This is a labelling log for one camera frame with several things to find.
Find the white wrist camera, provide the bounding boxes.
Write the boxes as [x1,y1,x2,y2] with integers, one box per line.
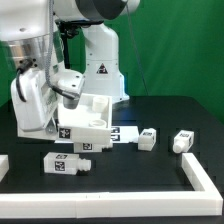
[58,69,85,100]

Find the marker sheet with tags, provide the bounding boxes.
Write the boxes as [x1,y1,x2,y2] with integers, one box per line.
[54,125,141,144]

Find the white square tabletop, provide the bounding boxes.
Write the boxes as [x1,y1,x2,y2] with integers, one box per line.
[58,94,112,145]

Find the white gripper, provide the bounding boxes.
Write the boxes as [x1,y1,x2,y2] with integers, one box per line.
[11,69,60,139]

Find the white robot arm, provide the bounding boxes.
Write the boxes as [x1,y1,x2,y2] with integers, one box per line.
[0,0,140,144]

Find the white U-shaped fence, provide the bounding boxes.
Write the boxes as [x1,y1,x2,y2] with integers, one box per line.
[0,153,223,219]

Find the black camera stand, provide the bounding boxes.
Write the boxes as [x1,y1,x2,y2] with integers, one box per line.
[56,20,102,69]

